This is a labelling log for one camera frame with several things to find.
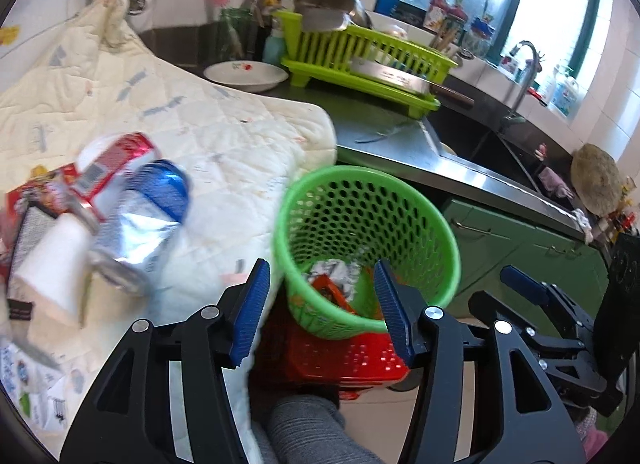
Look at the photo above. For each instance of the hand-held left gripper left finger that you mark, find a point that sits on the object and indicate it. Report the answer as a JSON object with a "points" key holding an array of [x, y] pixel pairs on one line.
{"points": [[250, 314]]}

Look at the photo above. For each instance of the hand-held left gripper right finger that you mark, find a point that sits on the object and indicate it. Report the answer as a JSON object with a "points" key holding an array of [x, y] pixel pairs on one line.
{"points": [[392, 304]]}

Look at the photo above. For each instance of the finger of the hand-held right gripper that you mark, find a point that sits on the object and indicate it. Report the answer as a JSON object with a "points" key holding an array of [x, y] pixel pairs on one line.
{"points": [[482, 306], [520, 284]]}

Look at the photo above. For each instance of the green perforated plastic basket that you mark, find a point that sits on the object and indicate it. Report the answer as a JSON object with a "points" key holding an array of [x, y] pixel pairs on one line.
{"points": [[300, 224]]}

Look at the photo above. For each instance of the green cabinet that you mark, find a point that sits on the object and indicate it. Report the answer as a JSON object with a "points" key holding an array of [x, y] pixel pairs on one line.
{"points": [[520, 254]]}

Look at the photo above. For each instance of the orange wrapper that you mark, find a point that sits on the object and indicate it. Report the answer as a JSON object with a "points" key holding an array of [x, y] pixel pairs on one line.
{"points": [[334, 294]]}

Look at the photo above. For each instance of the crumpled silver wrapper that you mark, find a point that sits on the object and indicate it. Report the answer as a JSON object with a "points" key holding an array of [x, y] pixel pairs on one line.
{"points": [[337, 270]]}

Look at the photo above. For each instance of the red plastic crate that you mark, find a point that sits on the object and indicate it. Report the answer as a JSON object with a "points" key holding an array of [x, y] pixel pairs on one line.
{"points": [[345, 359]]}

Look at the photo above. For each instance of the round brown scrubber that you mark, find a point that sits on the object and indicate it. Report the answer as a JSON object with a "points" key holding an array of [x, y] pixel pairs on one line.
{"points": [[597, 176]]}

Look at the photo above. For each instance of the person's grey trouser leg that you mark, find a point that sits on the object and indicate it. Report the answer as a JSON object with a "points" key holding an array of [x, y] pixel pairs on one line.
{"points": [[305, 434]]}

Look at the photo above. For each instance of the blue and silver drink can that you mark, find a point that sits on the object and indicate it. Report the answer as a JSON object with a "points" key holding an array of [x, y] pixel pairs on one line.
{"points": [[145, 224]]}

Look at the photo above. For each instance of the steel sink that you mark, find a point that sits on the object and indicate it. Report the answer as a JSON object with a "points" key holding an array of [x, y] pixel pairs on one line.
{"points": [[480, 143]]}

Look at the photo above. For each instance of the white soap bottle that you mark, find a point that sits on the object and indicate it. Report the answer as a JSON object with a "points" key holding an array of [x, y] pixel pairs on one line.
{"points": [[566, 92]]}

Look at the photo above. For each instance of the red drink can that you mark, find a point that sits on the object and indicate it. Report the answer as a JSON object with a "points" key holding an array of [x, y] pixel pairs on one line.
{"points": [[117, 161]]}

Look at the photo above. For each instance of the steel faucet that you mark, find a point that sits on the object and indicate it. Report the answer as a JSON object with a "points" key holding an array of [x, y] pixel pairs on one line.
{"points": [[522, 73]]}

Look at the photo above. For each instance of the cream quilted blanket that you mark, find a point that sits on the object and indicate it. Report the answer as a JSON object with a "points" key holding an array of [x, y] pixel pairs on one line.
{"points": [[175, 108]]}

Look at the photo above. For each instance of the printed paper leaflet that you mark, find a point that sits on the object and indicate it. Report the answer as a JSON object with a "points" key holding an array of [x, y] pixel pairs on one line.
{"points": [[35, 386]]}

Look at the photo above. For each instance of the steel cleaver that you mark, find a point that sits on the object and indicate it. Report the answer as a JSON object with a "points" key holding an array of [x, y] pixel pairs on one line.
{"points": [[390, 76]]}

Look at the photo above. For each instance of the white plate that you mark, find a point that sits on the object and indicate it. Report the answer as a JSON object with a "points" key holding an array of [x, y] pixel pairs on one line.
{"points": [[245, 73]]}

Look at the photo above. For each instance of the red snack packet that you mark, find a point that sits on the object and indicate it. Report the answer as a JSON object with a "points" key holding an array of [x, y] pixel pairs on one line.
{"points": [[42, 186]]}

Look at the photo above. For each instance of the green plastic dish rack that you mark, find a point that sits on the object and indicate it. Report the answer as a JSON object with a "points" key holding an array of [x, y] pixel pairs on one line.
{"points": [[350, 46]]}

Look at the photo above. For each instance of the teal bottle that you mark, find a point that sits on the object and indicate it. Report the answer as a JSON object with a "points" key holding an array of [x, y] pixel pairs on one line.
{"points": [[274, 47]]}

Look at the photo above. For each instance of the green utensil holder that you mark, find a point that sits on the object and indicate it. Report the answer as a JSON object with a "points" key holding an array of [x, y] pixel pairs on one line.
{"points": [[232, 33]]}

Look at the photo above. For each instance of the yellow wall sticker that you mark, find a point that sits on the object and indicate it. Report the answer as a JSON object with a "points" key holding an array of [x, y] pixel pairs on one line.
{"points": [[7, 36]]}

